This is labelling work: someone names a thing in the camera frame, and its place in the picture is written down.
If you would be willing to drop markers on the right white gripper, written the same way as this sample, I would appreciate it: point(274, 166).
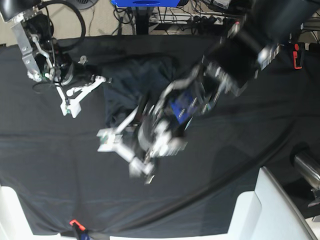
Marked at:
point(77, 93)

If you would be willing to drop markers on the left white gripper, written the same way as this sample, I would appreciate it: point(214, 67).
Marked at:
point(128, 147)

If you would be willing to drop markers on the dark grey T-shirt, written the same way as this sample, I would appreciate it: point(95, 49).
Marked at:
point(131, 79)

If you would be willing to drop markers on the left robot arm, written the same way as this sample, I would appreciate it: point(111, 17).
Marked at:
point(156, 127)

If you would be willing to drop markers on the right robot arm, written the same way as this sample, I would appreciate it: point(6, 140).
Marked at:
point(46, 61)

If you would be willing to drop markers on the black table cloth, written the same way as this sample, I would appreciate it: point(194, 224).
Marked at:
point(52, 162)

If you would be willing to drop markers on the orange black clamp bottom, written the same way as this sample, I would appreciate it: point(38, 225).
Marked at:
point(80, 232)

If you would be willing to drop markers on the orange black clamp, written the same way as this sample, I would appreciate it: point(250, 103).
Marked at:
point(80, 232)
point(298, 55)

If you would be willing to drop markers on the blue plastic bin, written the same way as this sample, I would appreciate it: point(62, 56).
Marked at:
point(145, 3)

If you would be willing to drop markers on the black table leg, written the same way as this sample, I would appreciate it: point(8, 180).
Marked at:
point(142, 17)

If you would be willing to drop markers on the white power strip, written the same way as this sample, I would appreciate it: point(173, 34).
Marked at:
point(182, 18)

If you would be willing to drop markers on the white panel left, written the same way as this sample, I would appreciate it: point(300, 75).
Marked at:
point(13, 222)

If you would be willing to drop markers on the white panel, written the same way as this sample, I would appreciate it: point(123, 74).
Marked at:
point(267, 213)
point(13, 222)

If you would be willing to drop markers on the white panel right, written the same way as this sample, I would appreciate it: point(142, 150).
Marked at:
point(267, 213)

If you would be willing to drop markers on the shiny metal pole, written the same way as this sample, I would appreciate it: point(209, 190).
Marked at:
point(307, 165)

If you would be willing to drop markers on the orange black clamp right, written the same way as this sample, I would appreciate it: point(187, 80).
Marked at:
point(298, 55)

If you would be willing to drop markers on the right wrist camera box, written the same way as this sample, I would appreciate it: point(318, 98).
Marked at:
point(73, 108)

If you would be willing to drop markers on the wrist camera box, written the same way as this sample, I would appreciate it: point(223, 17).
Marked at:
point(109, 139)
point(73, 108)

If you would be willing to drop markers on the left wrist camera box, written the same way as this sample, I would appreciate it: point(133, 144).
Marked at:
point(109, 139)

